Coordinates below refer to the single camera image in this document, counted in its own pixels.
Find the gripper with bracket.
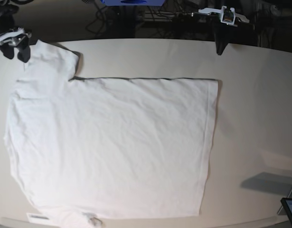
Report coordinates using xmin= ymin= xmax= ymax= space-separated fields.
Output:
xmin=0 ymin=28 xmax=32 ymax=63
xmin=198 ymin=7 xmax=250 ymax=55

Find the white T-shirt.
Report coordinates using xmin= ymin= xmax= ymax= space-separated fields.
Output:
xmin=4 ymin=41 xmax=218 ymax=228

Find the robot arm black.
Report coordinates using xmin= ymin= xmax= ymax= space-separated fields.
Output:
xmin=0 ymin=0 xmax=32 ymax=63

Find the blue box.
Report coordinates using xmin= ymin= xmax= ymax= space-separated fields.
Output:
xmin=101 ymin=0 xmax=165 ymax=6

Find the white label strip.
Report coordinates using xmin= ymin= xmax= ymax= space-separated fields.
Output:
xmin=26 ymin=213 xmax=55 ymax=226

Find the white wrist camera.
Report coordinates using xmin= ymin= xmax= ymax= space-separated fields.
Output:
xmin=220 ymin=6 xmax=236 ymax=26

